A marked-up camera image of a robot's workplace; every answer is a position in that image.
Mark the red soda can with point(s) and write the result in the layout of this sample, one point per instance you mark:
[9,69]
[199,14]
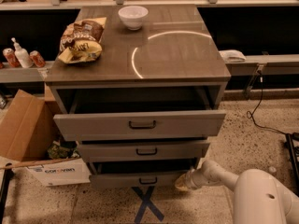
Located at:
[12,60]
[37,58]

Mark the white ceramic bowl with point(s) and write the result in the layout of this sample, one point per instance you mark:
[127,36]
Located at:
[132,16]

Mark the grey bottom drawer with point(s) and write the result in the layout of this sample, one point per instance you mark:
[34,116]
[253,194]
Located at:
[121,174]

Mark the grey middle drawer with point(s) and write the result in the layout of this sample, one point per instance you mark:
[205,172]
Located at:
[143,150]

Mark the grey wooden drawer cabinet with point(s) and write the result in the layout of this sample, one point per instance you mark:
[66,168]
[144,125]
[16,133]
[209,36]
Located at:
[170,64]

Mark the folded white cloth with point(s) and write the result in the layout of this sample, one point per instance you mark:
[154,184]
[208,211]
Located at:
[232,56]

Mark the white printed cardboard box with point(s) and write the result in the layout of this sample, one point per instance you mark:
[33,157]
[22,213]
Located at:
[61,173]

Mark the clear plastic bottle on floor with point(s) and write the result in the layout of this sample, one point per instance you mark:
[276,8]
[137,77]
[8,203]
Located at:
[272,170]

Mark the blue tape cross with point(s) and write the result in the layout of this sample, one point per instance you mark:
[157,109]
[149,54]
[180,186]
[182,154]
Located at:
[146,202]

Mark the red soda can right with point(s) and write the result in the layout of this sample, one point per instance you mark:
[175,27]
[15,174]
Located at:
[37,58]

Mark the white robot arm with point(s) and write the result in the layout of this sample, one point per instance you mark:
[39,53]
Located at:
[259,198]

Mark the black metal stand right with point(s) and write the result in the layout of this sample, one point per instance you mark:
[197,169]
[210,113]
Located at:
[293,158]

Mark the red soda can left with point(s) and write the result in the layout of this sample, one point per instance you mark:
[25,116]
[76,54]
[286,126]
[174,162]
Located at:
[12,60]

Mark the grey drawer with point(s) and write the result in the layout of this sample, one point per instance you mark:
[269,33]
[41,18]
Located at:
[143,150]
[140,125]
[121,174]

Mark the yellow brown chip bag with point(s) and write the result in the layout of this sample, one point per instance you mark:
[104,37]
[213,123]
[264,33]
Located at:
[80,42]

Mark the white pump bottle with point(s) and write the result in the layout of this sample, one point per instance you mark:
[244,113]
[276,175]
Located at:
[22,54]

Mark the black pole left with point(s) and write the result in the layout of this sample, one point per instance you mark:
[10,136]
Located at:
[7,176]

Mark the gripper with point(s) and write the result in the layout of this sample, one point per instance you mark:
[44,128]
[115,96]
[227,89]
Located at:
[199,175]

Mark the grey top drawer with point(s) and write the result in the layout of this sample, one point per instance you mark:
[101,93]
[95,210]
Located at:
[140,125]

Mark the brown cardboard box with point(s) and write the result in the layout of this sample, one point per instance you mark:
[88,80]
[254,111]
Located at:
[27,129]

